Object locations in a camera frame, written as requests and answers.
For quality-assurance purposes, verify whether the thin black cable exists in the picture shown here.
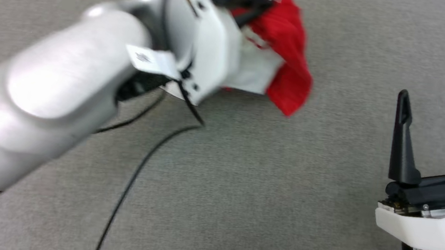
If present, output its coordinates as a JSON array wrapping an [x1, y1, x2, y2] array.
[[95, 85, 167, 141], [92, 71, 210, 250]]

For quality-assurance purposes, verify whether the red and white basketball jersey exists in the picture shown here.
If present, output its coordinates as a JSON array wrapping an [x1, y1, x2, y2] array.
[[220, 0, 323, 119]]

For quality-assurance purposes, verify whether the white paper label tag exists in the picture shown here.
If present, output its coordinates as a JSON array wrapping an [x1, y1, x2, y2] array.
[[122, 44, 184, 81]]

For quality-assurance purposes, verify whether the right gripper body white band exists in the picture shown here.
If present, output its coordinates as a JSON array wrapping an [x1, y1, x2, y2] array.
[[371, 163, 445, 250]]

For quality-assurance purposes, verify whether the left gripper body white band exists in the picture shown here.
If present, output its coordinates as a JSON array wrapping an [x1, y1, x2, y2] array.
[[102, 0, 249, 111]]

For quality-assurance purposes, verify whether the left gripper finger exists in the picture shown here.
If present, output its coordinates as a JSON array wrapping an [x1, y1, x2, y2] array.
[[234, 0, 281, 32]]

